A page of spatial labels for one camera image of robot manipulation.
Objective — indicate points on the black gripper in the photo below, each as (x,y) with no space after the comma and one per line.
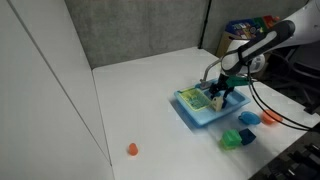
(230,81)

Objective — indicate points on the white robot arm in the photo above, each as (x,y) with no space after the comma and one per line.
(263,41)

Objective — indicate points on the light blue toy sink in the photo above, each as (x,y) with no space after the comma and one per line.
(233,100)

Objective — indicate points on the dark green block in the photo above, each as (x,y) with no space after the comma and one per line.
(231,138)

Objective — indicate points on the plain dark blue block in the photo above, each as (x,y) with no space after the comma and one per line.
(247,136)

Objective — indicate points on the light green block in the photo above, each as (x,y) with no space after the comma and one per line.
(223,145)

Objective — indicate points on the beige toy cup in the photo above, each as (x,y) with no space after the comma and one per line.
(217,104)

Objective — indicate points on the grey toy faucet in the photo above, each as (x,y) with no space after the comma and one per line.
(207,71)

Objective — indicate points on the yellow-green dish rack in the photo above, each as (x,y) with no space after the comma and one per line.
(195,99)

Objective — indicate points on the blue toy bowl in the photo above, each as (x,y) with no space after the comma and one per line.
(249,118)

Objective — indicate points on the orange toy bowl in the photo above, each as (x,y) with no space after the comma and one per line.
(270,117)

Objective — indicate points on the cardboard box of items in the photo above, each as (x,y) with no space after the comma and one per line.
(248,28)

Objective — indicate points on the black partition pole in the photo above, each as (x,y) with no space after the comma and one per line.
(205,23)

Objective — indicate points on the black office chair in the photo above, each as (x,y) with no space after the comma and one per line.
(300,70)

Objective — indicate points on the small orange cup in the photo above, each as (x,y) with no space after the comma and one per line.
(133,149)

